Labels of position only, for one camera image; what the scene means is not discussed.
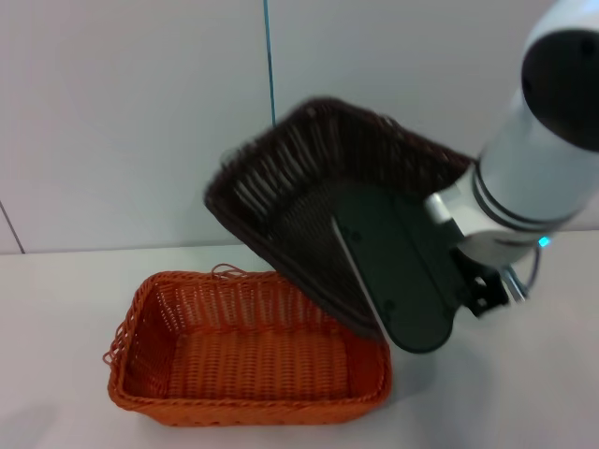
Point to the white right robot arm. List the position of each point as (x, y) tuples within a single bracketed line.
[(529, 154)]

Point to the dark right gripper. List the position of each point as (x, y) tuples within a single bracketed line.
[(398, 271)]

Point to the orange woven plastic basket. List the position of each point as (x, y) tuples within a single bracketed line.
[(257, 365)]

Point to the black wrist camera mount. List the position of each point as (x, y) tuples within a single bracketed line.
[(486, 290)]

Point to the dark brown woven basket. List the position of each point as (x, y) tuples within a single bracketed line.
[(281, 224)]

